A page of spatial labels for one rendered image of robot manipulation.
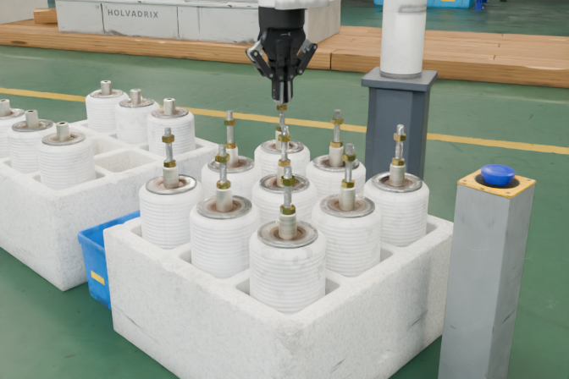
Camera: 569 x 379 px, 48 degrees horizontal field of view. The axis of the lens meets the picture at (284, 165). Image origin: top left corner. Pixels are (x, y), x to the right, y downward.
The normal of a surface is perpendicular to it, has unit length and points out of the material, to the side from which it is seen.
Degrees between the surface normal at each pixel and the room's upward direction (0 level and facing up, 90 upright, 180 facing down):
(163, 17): 90
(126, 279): 90
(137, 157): 90
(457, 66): 90
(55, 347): 0
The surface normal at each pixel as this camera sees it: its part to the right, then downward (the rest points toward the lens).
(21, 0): 0.94, 0.12
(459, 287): -0.69, 0.26
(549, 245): 0.00, -0.94
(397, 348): 0.72, 0.24
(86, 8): -0.36, 0.33
